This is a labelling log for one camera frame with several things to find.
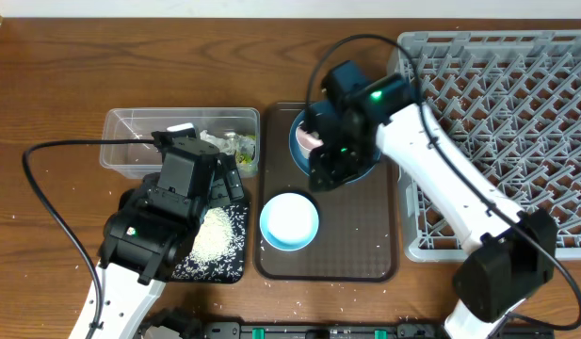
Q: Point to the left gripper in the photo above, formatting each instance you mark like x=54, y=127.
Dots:
x=224, y=193

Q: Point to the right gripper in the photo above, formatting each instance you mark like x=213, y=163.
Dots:
x=325, y=173

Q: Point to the white napkin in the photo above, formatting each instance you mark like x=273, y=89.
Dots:
x=225, y=145

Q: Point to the pink cup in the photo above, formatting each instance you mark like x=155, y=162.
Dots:
x=306, y=142

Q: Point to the green white wrapper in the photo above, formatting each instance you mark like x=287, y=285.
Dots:
x=244, y=149

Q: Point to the dark blue plate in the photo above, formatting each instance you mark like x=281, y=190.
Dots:
x=326, y=108

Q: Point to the white rice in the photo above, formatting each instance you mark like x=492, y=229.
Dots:
x=215, y=238

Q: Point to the light blue bowl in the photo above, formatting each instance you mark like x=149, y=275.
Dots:
x=289, y=222

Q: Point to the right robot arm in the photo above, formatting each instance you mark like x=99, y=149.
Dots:
x=510, y=253

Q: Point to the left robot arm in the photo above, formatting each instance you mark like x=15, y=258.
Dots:
x=116, y=307

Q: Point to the grey plastic dishwasher rack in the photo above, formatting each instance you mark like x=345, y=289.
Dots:
x=511, y=101

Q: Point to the clear plastic bin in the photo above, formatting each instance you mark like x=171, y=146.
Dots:
x=133, y=161

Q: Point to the black plastic tray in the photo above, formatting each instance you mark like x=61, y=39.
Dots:
x=233, y=268

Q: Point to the brown serving tray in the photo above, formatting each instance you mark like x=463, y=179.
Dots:
x=357, y=238

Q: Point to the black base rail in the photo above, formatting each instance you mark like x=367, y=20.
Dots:
x=178, y=324

